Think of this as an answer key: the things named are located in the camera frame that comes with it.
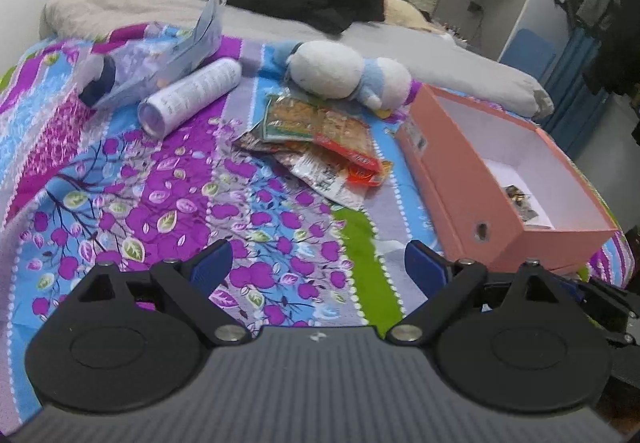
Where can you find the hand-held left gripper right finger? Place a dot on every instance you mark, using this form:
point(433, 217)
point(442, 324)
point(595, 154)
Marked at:
point(425, 266)

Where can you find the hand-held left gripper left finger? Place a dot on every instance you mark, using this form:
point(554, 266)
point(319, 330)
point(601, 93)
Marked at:
point(212, 264)

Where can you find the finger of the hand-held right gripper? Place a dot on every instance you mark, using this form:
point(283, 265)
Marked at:
point(615, 300)

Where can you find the pink cardboard box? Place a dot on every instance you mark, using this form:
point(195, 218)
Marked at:
point(450, 158)

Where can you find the long brown snack packet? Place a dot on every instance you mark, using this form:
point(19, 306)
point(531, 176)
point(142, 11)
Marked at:
point(520, 200)

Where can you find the white snack packet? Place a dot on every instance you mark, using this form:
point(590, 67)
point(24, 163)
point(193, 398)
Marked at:
point(325, 180)

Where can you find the green and orange snack packet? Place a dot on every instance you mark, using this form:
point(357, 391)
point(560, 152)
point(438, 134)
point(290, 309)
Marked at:
point(292, 118)

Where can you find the purple floral bed sheet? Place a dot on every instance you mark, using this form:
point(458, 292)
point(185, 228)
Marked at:
point(150, 183)

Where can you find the white spray can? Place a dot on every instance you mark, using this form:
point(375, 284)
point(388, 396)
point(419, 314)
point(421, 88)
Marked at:
point(195, 90)

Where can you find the grey duvet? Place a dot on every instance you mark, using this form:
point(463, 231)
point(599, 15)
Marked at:
point(450, 58)

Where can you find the blue curtain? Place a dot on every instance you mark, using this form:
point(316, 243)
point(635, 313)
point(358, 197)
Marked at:
point(575, 88)

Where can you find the white and blue plush toy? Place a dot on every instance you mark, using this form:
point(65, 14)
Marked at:
point(325, 68)

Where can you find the translucent blue plastic bag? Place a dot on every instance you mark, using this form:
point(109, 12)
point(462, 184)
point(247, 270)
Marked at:
point(200, 38)

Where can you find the group of small bottles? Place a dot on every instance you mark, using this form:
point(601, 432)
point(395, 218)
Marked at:
point(455, 32)

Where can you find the blue padded chair back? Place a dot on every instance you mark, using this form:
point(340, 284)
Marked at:
point(530, 53)

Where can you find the beige pillow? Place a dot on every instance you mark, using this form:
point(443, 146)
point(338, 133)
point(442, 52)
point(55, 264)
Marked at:
point(400, 10)

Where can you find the wall outlet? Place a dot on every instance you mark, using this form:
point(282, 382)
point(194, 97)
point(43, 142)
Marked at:
point(475, 7)

